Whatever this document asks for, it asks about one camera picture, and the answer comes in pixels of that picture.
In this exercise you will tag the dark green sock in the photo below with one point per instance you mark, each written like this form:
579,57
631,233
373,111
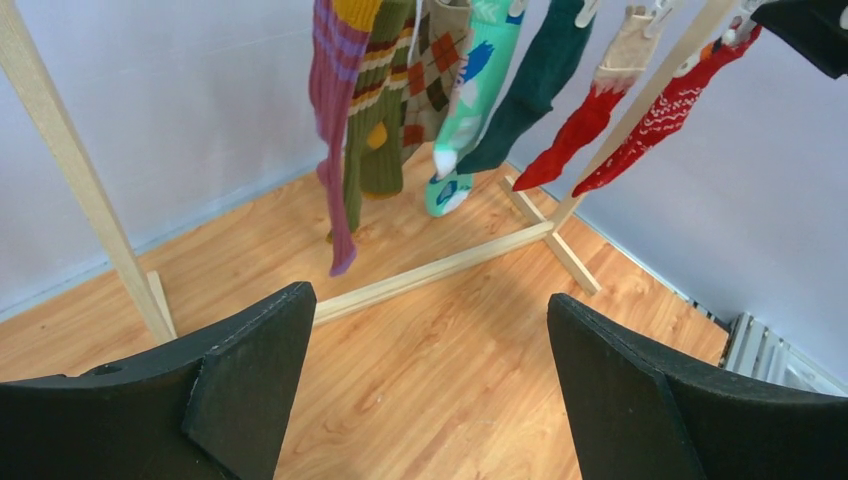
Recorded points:
549,63

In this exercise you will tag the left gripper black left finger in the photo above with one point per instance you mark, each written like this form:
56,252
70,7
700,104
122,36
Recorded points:
214,404

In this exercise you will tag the teal and white sock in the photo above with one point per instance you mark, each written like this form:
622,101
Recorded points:
491,39

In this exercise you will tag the red patterned sock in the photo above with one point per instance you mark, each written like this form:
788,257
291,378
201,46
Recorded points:
669,111

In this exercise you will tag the beige sock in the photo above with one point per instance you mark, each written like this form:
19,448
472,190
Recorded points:
623,63

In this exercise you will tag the maroon striped sock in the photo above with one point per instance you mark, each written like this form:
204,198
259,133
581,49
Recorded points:
340,35

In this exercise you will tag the olive striped sock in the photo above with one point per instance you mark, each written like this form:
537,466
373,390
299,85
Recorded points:
372,152

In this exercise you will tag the argyle patterned sock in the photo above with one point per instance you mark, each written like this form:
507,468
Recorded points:
432,71

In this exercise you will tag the white clip sock hanger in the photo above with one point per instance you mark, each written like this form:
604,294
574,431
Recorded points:
659,11

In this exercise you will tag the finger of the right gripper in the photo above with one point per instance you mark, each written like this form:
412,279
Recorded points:
816,29

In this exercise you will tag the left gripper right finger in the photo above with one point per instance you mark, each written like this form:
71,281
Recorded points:
638,409

